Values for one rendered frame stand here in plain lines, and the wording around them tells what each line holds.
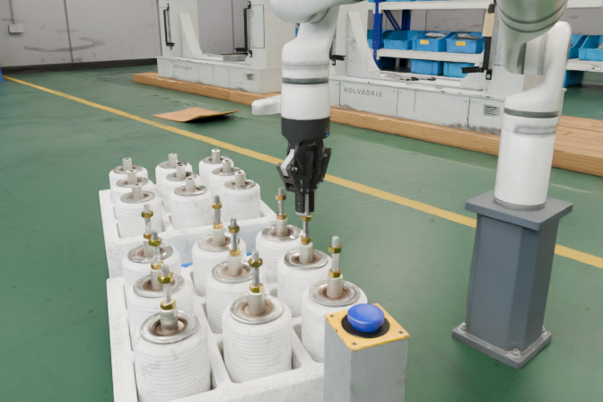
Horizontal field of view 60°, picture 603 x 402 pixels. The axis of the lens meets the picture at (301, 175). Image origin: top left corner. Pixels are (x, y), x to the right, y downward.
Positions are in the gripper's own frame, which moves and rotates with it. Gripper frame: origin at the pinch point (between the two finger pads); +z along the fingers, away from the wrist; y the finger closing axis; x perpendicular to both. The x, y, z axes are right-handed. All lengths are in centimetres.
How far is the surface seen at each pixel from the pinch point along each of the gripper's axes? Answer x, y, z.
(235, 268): 6.5, -10.5, 9.0
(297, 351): -6.7, -13.4, 17.3
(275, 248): 7.9, 2.4, 11.0
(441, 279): -9, 52, 36
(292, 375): -8.9, -18.2, 17.2
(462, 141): 24, 191, 33
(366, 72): 100, 238, 7
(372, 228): 20, 73, 36
